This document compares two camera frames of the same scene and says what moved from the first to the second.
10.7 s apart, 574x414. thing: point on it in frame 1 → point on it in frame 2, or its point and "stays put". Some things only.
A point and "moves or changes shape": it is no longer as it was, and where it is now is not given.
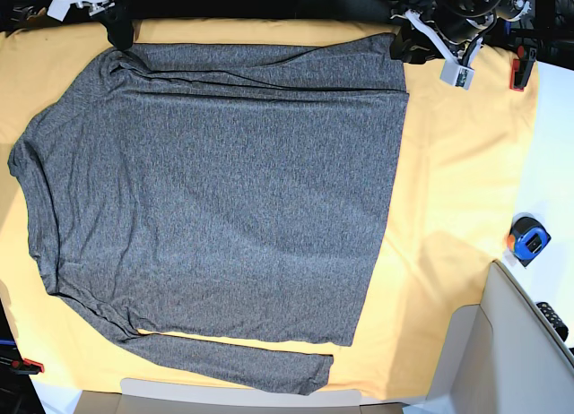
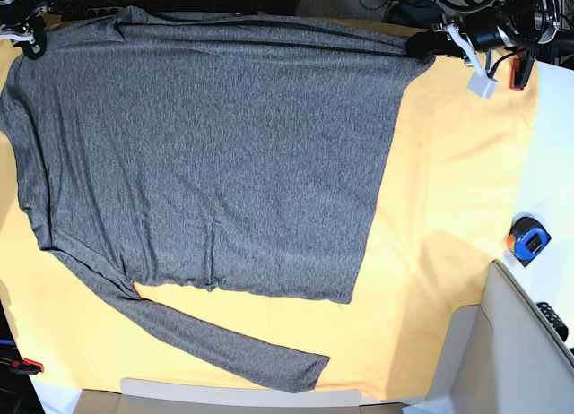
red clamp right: (521, 67) stays put
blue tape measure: (527, 238) stays put
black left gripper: (118, 20) → (39, 28)
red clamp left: (27, 366) stays put
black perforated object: (554, 320) stays put
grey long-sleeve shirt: (221, 194) moves or changes shape
